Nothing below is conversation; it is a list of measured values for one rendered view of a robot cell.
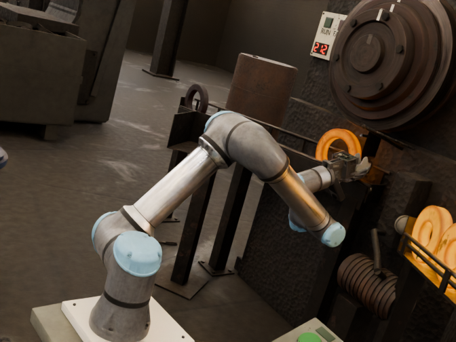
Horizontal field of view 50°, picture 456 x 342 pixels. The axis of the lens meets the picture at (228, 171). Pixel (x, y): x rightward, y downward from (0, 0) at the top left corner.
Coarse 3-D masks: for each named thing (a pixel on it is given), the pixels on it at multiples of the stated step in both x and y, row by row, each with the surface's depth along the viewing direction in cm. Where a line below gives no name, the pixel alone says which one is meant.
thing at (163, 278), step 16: (192, 112) 203; (176, 128) 194; (192, 128) 208; (176, 144) 199; (192, 144) 205; (208, 192) 199; (192, 208) 201; (192, 224) 202; (192, 240) 203; (176, 256) 207; (192, 256) 208; (160, 272) 215; (176, 272) 209; (176, 288) 206; (192, 288) 209
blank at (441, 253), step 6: (450, 228) 118; (444, 234) 120; (450, 234) 118; (444, 240) 119; (450, 240) 117; (438, 246) 121; (444, 246) 119; (450, 246) 117; (438, 252) 121; (444, 252) 118; (450, 252) 118; (438, 258) 120; (444, 258) 118; (450, 258) 117; (450, 264) 117; (444, 270) 116; (438, 276) 118; (450, 288) 113
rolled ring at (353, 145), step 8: (336, 128) 177; (328, 136) 179; (336, 136) 176; (344, 136) 173; (352, 136) 172; (320, 144) 182; (328, 144) 181; (352, 144) 171; (320, 152) 182; (352, 152) 170; (360, 152) 171
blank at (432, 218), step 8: (432, 208) 129; (440, 208) 127; (424, 216) 133; (432, 216) 128; (440, 216) 124; (448, 216) 125; (416, 224) 136; (424, 224) 132; (432, 224) 127; (440, 224) 123; (448, 224) 123; (416, 232) 135; (424, 232) 133; (432, 232) 126; (440, 232) 122; (424, 240) 133; (432, 240) 125; (416, 248) 133; (432, 248) 124; (416, 256) 131; (424, 264) 129
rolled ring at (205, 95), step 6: (198, 84) 252; (192, 90) 257; (198, 90) 252; (204, 90) 250; (186, 96) 261; (192, 96) 260; (204, 96) 248; (186, 102) 261; (204, 102) 248; (192, 108) 261; (204, 108) 249
